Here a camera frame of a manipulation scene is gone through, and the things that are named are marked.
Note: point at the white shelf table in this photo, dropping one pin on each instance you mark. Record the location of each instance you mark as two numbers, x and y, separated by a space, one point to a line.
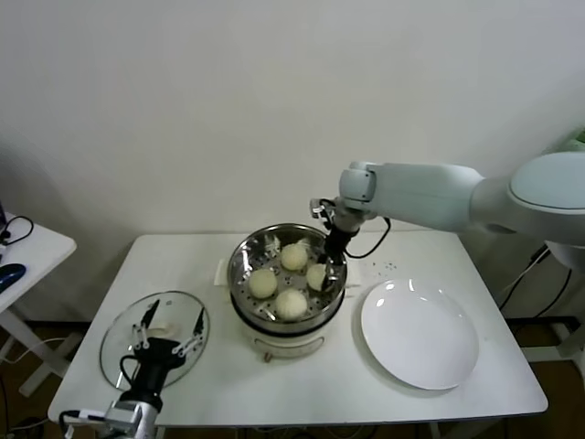
566 340

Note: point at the white side table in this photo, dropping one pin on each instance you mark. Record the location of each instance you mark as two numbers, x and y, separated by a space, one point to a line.
41 247

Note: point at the round glass pot lid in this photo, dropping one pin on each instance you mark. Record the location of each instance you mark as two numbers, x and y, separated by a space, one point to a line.
180 304

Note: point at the round white plate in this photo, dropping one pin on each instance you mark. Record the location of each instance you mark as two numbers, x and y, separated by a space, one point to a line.
411 334

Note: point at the cream electric cooker base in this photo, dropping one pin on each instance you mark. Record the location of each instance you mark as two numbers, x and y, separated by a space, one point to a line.
292 343

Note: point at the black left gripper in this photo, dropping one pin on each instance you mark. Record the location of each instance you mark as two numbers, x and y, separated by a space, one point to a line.
157 366

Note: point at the blue computer mouse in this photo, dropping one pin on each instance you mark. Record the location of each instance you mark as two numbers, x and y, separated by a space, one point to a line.
11 274

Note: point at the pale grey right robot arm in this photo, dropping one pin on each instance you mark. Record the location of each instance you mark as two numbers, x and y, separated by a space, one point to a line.
434 192

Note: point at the pale green appliance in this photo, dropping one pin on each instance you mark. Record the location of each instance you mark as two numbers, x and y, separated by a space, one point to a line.
577 142

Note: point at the stainless steel steamer basket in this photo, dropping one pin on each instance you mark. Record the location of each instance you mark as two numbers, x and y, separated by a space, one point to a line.
242 270

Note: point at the white steamed baozi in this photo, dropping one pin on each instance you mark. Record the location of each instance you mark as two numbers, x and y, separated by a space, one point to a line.
314 276
262 283
290 305
294 257

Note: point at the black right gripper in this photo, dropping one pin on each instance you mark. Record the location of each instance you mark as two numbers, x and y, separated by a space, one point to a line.
338 244

